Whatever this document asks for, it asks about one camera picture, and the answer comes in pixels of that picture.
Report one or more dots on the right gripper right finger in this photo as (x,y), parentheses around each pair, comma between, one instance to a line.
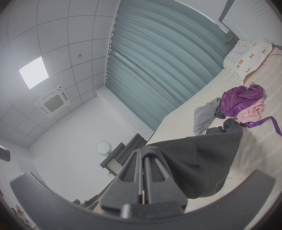
(165,190)

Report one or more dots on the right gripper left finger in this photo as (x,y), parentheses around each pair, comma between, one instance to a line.
(129,188)

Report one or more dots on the black T-shirt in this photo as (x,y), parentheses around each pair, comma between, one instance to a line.
(198,164)

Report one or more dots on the bed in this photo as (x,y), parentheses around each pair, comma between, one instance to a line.
(263,152)

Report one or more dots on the black chest of drawers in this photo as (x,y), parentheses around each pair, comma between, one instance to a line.
(133,142)

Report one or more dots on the round white mirror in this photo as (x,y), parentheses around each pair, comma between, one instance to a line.
(104,148)

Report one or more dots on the grey garment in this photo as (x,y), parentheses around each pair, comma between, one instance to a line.
(203,115)

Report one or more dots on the black shiny garment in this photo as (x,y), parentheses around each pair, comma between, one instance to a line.
(219,115)

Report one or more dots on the ceiling air conditioner vent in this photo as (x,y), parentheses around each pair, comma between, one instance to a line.
(52,102)

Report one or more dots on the purple garment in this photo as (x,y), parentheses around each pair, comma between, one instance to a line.
(236,99)

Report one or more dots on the pink garment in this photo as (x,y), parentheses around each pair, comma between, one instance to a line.
(251,111)

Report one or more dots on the blue-green curtain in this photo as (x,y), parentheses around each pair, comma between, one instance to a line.
(155,56)

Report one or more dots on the square ceiling light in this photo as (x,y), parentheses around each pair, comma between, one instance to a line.
(33,73)

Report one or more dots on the white printed pillow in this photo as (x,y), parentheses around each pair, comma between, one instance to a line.
(246,56)

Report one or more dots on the grey bedside table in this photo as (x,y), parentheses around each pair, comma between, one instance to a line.
(228,38)

